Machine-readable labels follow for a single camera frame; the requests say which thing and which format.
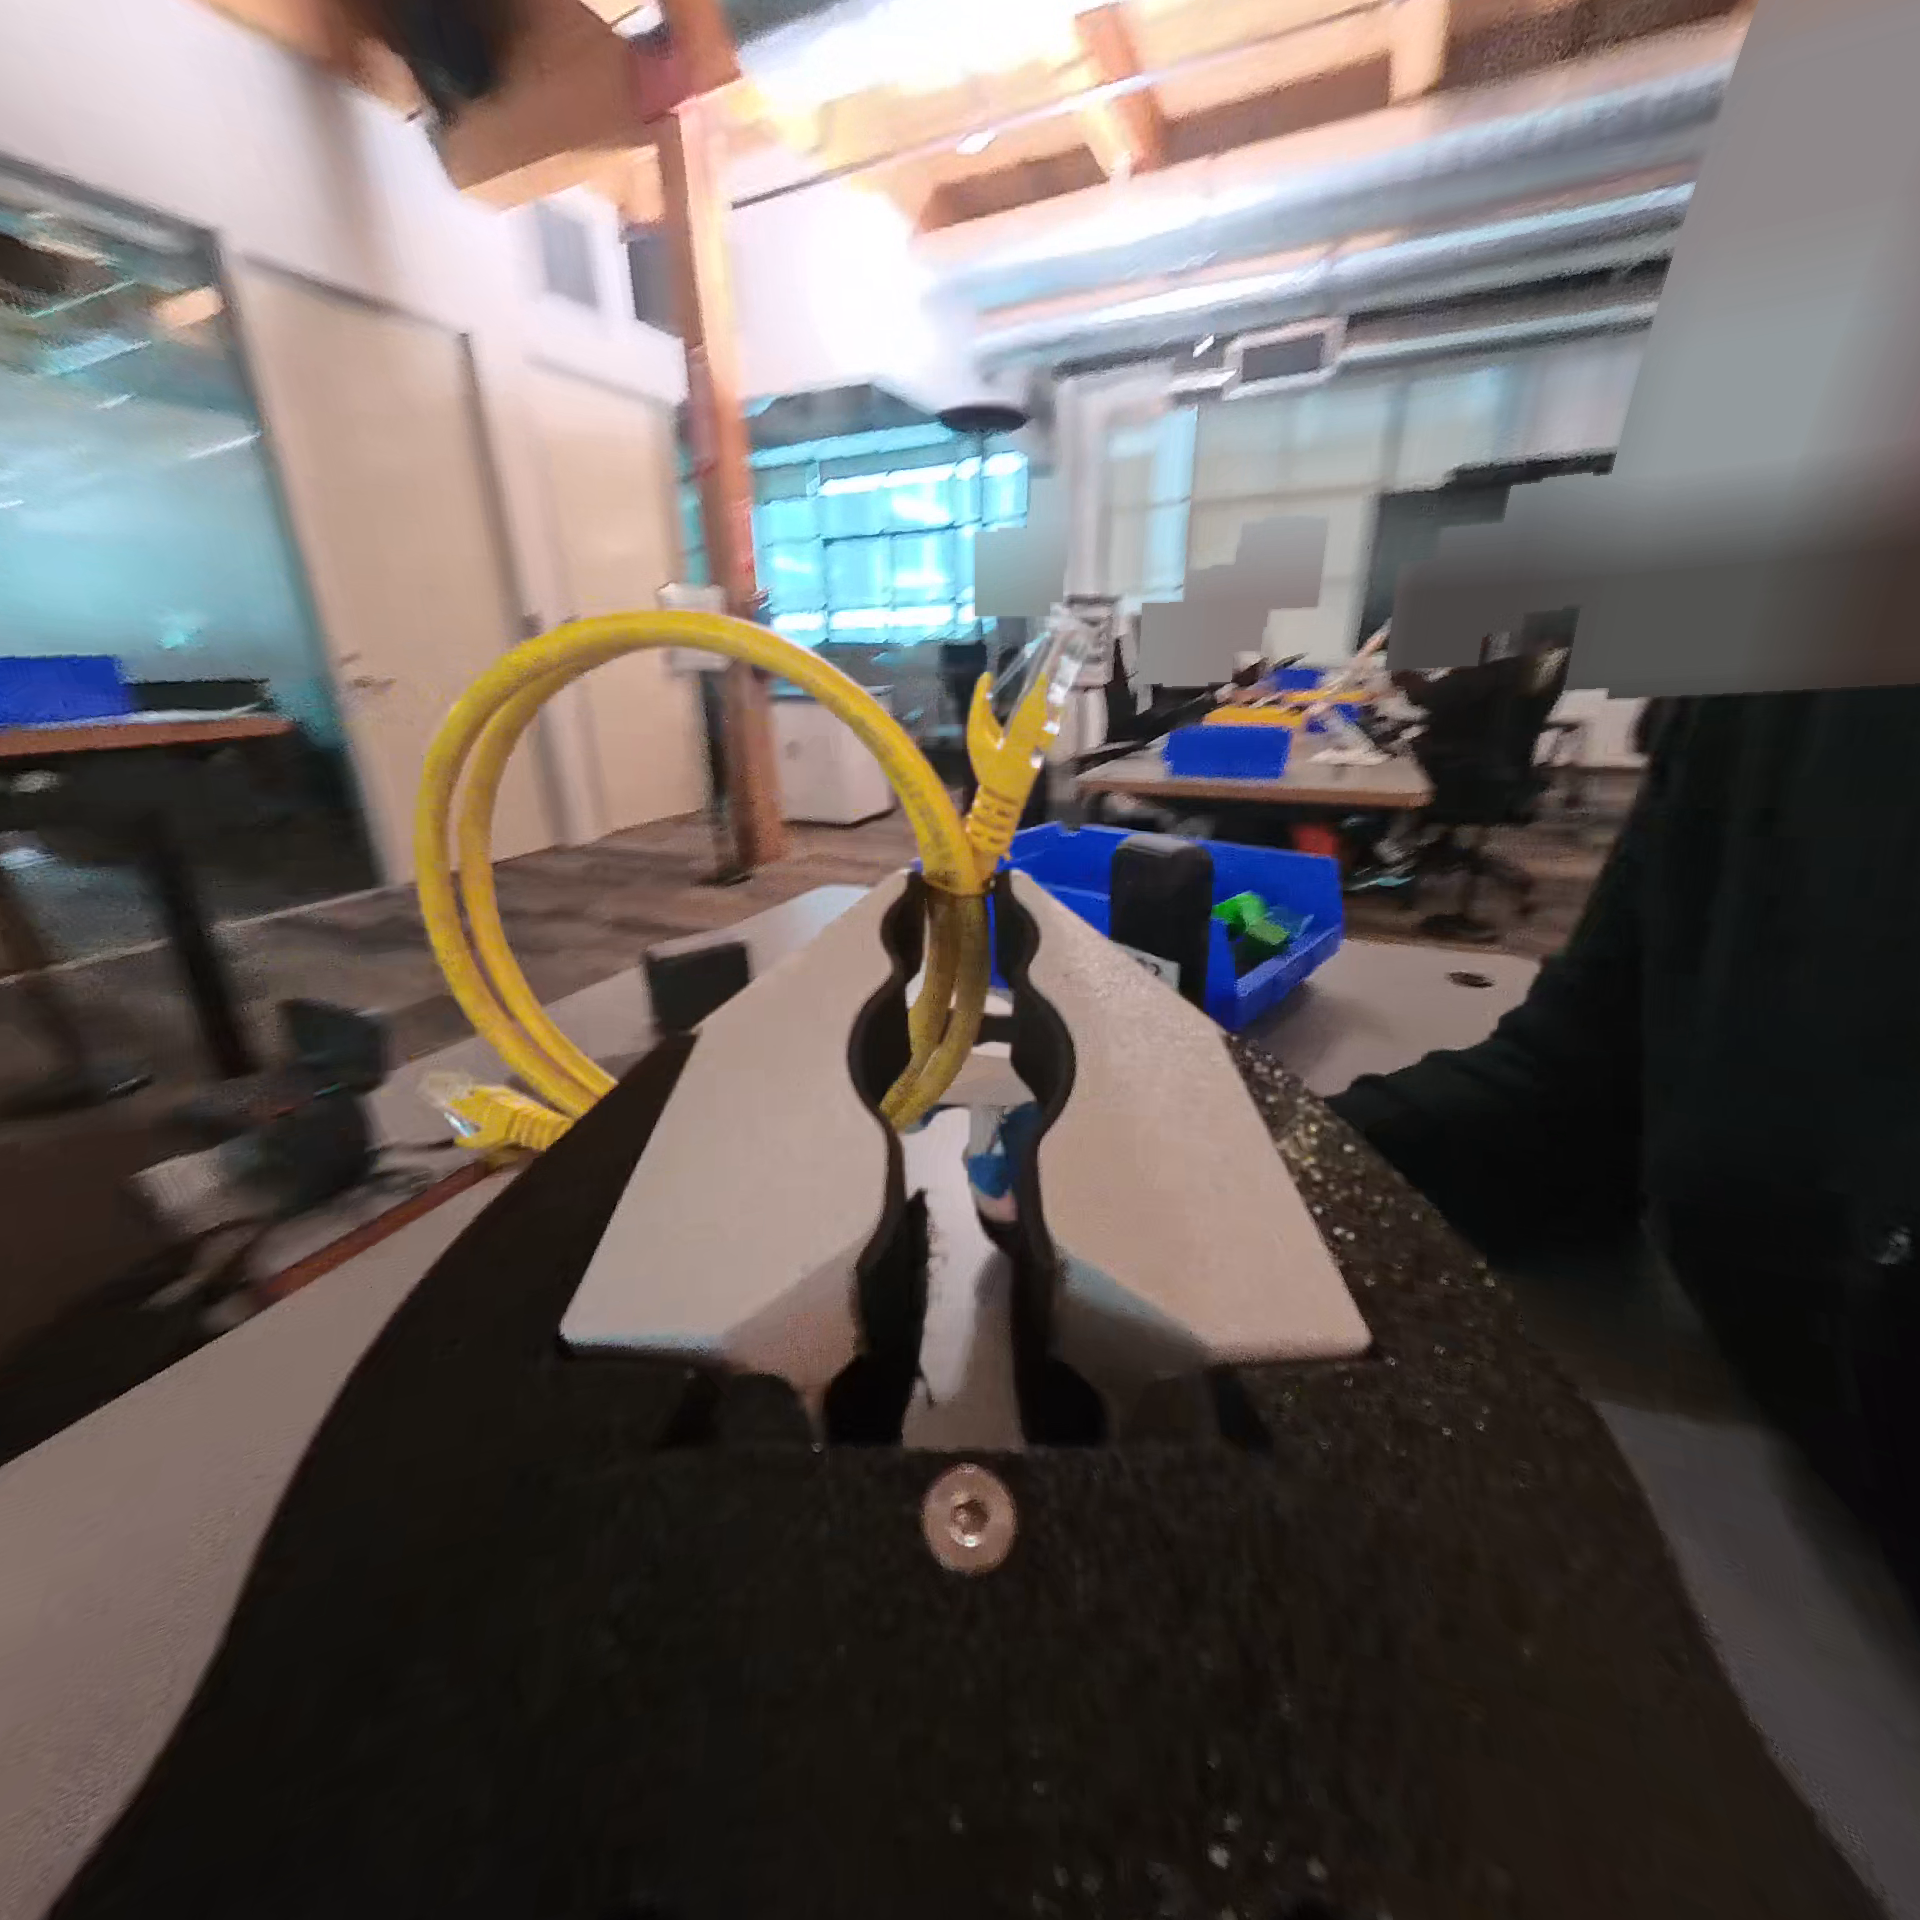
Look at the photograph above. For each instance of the black adapter cube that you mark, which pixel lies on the black adapter cube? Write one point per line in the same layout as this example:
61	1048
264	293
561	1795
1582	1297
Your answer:
697	978

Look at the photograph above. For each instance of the white wall vent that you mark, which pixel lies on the white wall vent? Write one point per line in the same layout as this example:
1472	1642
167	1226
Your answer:
1283	360

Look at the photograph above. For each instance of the white double doors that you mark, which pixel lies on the white double doors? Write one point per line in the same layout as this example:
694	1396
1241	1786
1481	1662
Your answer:
451	598

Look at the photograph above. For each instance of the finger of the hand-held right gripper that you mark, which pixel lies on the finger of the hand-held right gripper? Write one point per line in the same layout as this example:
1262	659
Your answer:
1003	1170

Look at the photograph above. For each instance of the flat blue plastic bin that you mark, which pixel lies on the flat blue plastic bin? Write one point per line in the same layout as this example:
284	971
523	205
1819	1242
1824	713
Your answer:
61	691

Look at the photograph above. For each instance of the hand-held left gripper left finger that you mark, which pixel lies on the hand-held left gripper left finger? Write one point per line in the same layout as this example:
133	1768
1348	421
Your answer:
734	1200

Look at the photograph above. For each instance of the large blue plastic bin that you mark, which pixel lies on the large blue plastic bin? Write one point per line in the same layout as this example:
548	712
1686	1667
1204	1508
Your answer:
1291	915

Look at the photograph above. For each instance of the black round disc on pole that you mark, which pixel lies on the black round disc on pole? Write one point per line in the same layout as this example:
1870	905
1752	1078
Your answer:
983	416

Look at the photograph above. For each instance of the small blue bin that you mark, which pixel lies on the small blue bin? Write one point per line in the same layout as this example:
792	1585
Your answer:
1230	753

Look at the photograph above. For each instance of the silver air duct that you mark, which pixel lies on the silver air duct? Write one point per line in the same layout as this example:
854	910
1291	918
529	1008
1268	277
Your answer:
1350	195

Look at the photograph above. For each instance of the person's right forearm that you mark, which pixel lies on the person's right forearm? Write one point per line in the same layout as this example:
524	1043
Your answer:
1501	1124

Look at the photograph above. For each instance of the wooden desk with black legs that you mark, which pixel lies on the wooden desk with black legs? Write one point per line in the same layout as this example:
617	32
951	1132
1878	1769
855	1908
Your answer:
149	738

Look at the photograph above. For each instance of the wooden support post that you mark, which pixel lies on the wooden support post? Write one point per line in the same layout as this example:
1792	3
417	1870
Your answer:
727	450

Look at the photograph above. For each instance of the black charging case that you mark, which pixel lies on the black charging case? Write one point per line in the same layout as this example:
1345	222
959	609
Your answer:
323	1094

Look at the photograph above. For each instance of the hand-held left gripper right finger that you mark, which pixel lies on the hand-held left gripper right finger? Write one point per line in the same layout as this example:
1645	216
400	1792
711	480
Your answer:
1201	1200

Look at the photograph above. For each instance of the grey wall vent grille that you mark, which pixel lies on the grey wall vent grille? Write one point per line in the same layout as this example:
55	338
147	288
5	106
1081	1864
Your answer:
564	254

